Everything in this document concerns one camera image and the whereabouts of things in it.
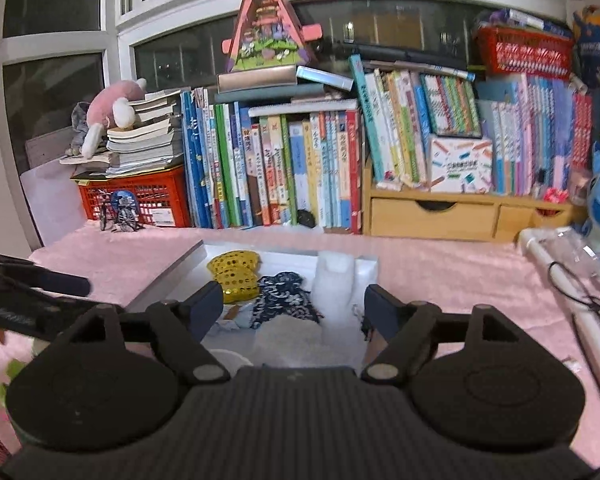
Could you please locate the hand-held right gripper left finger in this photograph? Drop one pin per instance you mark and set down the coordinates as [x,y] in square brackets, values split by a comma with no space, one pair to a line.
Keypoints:
[205,310]

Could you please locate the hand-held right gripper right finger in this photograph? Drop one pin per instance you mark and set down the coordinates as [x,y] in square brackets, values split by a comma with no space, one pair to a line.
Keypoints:
[382,310]

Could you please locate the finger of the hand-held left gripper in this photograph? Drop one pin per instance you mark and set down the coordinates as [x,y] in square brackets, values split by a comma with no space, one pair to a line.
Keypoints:
[62,282]
[25,316]

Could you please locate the gold sequin pouch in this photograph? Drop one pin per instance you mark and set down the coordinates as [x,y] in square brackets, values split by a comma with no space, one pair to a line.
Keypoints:
[232,270]

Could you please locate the clear bubble wrap bag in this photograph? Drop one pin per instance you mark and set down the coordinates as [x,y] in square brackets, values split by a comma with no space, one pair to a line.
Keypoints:
[335,280]

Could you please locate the navy floral fabric pouch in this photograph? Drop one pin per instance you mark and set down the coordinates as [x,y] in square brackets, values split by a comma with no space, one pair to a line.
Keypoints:
[280,300]

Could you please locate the white fluffy plush item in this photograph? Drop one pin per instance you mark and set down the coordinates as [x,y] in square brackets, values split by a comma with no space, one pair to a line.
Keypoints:
[290,342]

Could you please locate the white shallow box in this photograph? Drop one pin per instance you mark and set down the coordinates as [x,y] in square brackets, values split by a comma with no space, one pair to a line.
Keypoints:
[290,260]

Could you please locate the white paper cup blue drawing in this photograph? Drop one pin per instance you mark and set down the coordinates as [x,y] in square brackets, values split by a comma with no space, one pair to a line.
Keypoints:
[232,357]

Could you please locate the white board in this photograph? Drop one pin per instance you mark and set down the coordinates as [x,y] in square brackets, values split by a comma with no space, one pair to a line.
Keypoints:
[50,205]

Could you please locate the pink tablecloth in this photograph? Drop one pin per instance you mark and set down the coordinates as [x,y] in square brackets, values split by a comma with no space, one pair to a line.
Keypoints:
[455,270]

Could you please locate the miniature toy bicycle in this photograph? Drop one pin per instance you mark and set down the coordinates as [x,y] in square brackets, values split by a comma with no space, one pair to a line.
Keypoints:
[122,212]

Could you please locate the wooden drawer organizer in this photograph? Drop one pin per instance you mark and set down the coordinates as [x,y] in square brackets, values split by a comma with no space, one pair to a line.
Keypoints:
[410,215]

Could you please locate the small black object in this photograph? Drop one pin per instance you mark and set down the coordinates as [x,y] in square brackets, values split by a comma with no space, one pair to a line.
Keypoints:
[306,218]

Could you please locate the red plastic crate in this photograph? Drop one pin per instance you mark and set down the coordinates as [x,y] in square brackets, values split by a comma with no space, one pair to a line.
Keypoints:
[155,200]

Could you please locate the grey box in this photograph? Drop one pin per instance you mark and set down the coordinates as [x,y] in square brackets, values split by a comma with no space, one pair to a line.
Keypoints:
[47,150]

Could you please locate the grey plush elephant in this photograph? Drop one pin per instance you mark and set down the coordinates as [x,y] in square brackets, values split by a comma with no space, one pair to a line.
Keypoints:
[80,127]

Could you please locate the long row of picture books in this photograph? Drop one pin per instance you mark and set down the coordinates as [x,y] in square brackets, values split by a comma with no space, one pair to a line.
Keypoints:
[280,170]

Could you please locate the stack of flat books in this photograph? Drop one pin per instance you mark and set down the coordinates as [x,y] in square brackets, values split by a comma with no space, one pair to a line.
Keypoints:
[145,145]

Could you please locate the white patterned cardboard box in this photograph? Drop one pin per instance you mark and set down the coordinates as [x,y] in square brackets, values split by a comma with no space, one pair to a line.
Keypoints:
[460,165]

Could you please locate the pink plush toy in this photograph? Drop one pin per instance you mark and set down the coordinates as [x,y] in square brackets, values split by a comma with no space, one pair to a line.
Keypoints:
[112,105]

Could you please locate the small white plug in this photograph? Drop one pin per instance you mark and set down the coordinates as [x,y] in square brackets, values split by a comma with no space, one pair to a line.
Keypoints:
[571,364]

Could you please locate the white tube stand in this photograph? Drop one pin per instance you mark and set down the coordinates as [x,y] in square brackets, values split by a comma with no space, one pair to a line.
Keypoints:
[587,325]

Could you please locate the clear plastic wrap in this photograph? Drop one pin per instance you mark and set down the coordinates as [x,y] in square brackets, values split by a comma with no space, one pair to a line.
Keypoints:
[580,247]

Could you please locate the pink red hair bow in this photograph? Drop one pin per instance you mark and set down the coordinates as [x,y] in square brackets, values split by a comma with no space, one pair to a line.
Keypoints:
[555,195]

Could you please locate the row of slim study books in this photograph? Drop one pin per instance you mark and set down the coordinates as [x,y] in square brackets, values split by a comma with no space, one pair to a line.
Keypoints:
[525,135]

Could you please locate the pile of flat hardcover books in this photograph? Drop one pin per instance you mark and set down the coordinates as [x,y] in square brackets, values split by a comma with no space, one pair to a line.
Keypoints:
[280,85]

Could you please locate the long black case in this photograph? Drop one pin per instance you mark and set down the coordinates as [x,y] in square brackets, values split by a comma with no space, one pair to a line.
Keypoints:
[410,55]

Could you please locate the pink triangular toy house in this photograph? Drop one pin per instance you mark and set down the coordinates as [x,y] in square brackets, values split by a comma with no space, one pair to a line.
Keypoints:
[267,25]

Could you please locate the red mesh basket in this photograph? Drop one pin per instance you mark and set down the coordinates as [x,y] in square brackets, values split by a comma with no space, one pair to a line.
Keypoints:
[525,52]

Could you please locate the blue printed box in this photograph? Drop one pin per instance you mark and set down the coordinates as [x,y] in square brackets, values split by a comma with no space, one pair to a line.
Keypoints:
[597,45]

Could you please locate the white window frame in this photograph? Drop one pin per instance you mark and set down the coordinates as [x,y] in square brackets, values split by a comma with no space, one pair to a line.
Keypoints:
[115,10]

